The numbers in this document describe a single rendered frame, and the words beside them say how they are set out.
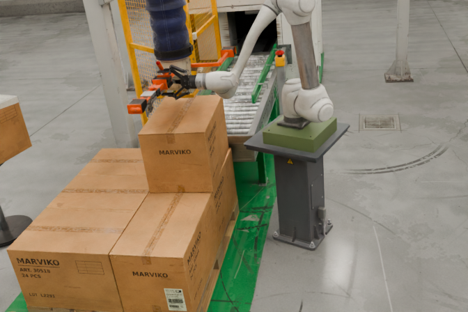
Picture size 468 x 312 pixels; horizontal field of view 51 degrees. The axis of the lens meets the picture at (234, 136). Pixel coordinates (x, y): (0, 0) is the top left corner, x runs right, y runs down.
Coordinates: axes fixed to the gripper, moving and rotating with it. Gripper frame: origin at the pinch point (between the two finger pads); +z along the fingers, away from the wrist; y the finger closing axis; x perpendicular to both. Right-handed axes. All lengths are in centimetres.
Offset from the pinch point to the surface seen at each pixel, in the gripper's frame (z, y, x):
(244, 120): -22, 69, 102
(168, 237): -8, 69, -48
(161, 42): 3.0, -18.4, 16.5
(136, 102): 1.1, -2.2, -34.0
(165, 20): -1.5, -30.8, 16.8
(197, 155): -15.3, 43.6, -3.9
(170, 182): 4, 62, -5
